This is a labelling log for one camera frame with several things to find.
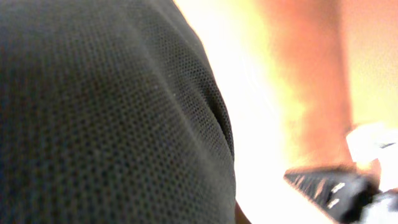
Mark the black polo shirt white logo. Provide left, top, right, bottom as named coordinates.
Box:
left=1, top=0, right=236, bottom=223

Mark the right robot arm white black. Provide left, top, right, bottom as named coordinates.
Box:
left=346, top=123, right=397, bottom=224

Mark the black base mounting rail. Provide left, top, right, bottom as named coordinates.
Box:
left=284, top=167, right=380, bottom=223

